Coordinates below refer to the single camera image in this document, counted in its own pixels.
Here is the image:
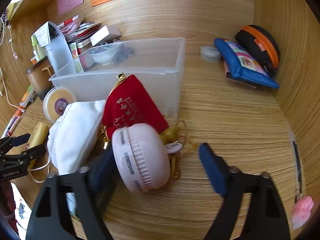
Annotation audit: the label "small white round container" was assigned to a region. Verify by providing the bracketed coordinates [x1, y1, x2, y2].
[200, 46, 221, 63]

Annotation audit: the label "pink round compact case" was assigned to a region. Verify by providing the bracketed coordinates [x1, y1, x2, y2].
[111, 124, 183, 195]

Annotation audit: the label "wooden desktop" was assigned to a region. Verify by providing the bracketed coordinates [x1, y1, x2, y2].
[0, 17, 309, 240]

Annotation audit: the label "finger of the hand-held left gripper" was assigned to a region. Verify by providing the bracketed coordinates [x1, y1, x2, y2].
[0, 144, 47, 166]
[0, 133, 31, 155]

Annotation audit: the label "white charging cable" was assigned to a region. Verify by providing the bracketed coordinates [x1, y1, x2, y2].
[7, 25, 19, 59]
[0, 65, 26, 114]

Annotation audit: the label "marker pens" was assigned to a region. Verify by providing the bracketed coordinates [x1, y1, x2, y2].
[0, 107, 24, 137]

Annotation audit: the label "clear plastic storage box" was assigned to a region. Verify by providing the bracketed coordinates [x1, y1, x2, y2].
[49, 37, 186, 119]

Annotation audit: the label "pile of booklets and packets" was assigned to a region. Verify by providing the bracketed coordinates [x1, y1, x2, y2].
[59, 15, 103, 48]

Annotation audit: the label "green boxes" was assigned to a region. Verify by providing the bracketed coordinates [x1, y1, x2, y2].
[30, 34, 48, 61]

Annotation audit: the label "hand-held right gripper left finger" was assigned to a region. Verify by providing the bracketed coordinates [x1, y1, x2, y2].
[26, 144, 118, 240]

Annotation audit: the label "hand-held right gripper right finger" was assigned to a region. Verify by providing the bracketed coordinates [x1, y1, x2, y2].
[198, 142, 292, 240]

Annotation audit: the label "orange green packet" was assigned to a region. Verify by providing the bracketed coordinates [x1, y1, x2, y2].
[20, 85, 38, 108]

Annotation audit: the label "translucent file holder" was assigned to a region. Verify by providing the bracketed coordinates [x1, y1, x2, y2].
[46, 21, 75, 73]

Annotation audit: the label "gourd pendant with tassel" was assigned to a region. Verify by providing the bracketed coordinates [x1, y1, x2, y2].
[160, 120, 199, 180]

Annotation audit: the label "black orange zip case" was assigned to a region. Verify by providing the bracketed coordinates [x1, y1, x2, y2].
[234, 25, 280, 77]

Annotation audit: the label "pink plush toy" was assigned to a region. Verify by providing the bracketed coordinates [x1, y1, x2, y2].
[291, 196, 314, 230]

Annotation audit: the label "clear ruler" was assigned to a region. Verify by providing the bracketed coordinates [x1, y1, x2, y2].
[287, 127, 304, 203]

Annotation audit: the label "white paper card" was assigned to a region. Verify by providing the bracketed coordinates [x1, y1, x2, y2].
[31, 21, 57, 47]

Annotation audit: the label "pink wallet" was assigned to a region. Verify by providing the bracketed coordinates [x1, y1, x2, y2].
[224, 61, 258, 88]

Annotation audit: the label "blue zip pouch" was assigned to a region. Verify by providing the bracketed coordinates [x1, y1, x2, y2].
[214, 38, 280, 89]

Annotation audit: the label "brown lidded cup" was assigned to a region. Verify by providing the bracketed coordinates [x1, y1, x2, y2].
[25, 61, 54, 100]

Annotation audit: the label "clear plastic bowl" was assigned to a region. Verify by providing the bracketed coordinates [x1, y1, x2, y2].
[89, 42, 123, 65]

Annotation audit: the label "white cardboard box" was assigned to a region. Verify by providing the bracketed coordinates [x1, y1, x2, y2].
[89, 25, 122, 46]

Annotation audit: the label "pink paper note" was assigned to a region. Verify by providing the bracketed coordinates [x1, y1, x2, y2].
[57, 0, 84, 16]

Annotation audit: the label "fruit print carton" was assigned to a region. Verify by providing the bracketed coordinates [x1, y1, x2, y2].
[70, 42, 83, 72]

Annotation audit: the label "yellow tube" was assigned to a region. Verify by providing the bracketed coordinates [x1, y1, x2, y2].
[24, 122, 49, 169]

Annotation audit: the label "white cloth drawstring pouch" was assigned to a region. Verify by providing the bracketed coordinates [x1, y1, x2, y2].
[27, 100, 107, 183]

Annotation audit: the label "yellow round tin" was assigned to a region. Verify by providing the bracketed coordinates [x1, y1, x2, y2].
[43, 86, 77, 123]

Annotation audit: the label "red velvet pouch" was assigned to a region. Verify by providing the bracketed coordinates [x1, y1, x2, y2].
[102, 74, 169, 140]

